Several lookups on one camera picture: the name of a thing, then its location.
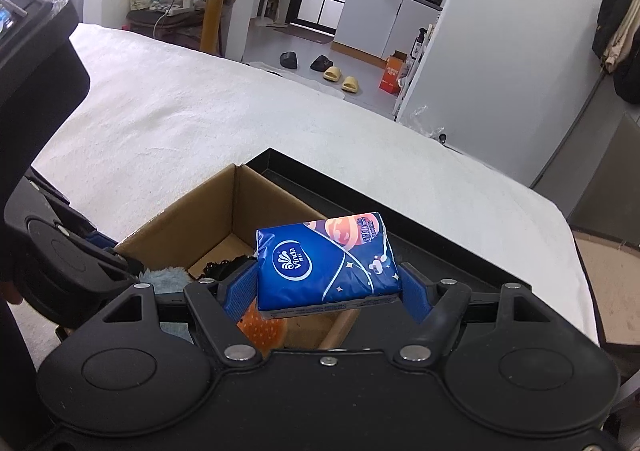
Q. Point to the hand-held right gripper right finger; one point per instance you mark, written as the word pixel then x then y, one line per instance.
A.
pixel 412 296

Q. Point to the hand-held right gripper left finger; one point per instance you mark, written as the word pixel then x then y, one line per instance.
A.
pixel 240 291

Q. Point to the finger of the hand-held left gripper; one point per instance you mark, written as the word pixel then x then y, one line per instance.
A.
pixel 102 242

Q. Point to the dark denim soft toy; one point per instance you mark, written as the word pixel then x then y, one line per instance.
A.
pixel 225 267

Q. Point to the plush burger toy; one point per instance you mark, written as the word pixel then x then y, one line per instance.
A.
pixel 265 331

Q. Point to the black tray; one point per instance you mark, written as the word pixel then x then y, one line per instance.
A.
pixel 400 236

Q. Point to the cardboard box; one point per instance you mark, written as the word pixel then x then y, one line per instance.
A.
pixel 200 221

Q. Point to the blue tissue pack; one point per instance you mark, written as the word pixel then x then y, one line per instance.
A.
pixel 320 266

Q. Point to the fluffy pale blue plush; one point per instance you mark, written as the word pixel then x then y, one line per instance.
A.
pixel 165 278

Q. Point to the cluttered dark armchair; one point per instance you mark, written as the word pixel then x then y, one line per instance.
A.
pixel 165 21

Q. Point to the yellow round table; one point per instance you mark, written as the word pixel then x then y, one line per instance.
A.
pixel 212 6

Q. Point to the brown floor mat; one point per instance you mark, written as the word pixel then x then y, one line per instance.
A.
pixel 610 291

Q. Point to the yellow slipper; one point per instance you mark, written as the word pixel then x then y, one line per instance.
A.
pixel 331 74
pixel 350 84

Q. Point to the orange carton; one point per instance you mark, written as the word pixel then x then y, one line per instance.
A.
pixel 390 76

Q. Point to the black slipper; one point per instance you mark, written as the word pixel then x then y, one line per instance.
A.
pixel 289 60
pixel 321 63

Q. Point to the spray bottle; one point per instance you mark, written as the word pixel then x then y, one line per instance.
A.
pixel 417 48

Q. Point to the white kitchen cabinet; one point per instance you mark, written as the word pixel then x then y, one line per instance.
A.
pixel 370 21

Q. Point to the hanging dark coat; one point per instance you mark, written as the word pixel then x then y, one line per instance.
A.
pixel 625 31

